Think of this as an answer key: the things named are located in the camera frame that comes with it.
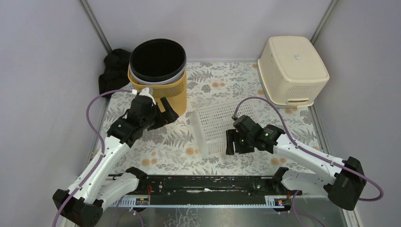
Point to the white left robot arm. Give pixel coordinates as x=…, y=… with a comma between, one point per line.
x=85, y=200

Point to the grey slotted cable duct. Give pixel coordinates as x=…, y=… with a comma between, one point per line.
x=221, y=202

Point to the white mesh plastic basket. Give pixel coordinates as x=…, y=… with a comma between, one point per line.
x=208, y=126

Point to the large cream plastic basket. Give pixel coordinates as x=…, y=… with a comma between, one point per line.
x=291, y=71

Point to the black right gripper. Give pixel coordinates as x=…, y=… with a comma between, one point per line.
x=231, y=135

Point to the black crumpled cloth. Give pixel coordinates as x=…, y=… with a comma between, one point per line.
x=115, y=75

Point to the floral patterned table mat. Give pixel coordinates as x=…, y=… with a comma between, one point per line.
x=169, y=150

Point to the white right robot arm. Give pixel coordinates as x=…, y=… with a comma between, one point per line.
x=340, y=180

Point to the black bucket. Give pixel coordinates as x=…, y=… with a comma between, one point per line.
x=158, y=62

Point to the yellow plastic waste bin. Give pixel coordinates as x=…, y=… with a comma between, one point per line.
x=175, y=93

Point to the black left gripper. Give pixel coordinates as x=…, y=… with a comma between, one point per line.
x=161, y=113

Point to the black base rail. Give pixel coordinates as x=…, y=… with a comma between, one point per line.
x=205, y=186

